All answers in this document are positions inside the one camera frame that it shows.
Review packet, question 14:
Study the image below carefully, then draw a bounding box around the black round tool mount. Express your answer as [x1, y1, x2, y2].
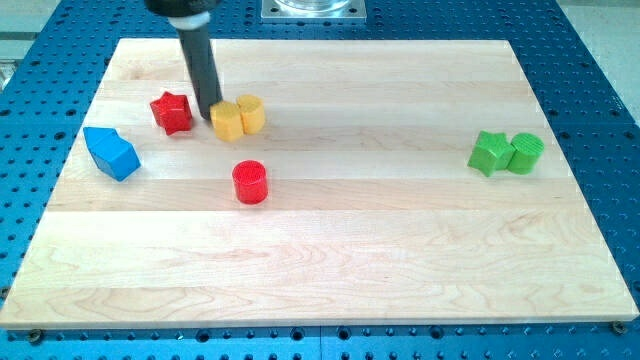
[144, 0, 220, 29]

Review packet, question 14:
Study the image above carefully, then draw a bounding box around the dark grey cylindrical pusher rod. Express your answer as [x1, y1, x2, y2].
[177, 25, 223, 120]

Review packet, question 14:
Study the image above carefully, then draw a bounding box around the red star block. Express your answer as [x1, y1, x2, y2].
[150, 92, 193, 136]

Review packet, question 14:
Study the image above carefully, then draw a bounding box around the yellow hexagon block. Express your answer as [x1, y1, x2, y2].
[210, 101, 244, 142]

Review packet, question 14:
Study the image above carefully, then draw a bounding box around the green star block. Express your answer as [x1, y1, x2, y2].
[467, 130, 515, 177]

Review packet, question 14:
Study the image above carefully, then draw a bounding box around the yellow cylinder block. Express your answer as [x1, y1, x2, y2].
[236, 94, 266, 135]

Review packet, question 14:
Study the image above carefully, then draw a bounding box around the red cylinder block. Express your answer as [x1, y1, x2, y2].
[232, 160, 268, 205]

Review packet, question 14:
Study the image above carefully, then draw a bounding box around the blue arrow-shaped block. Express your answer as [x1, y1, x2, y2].
[83, 127, 141, 181]

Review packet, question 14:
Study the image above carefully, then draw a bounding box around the light wooden board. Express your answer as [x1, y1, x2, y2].
[1, 39, 638, 330]

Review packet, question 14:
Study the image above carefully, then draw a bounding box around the left board clamp screw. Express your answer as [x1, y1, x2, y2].
[26, 329, 44, 345]

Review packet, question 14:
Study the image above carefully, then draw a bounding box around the board clamp screw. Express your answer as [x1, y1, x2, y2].
[26, 329, 44, 345]
[610, 321, 627, 336]

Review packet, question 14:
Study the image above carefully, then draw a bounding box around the green cylinder block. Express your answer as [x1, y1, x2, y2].
[507, 133, 545, 175]

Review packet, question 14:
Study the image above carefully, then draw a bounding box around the right board clamp screw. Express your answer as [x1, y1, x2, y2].
[610, 321, 627, 336]

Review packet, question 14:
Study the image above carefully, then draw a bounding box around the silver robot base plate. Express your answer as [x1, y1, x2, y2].
[260, 0, 367, 23]

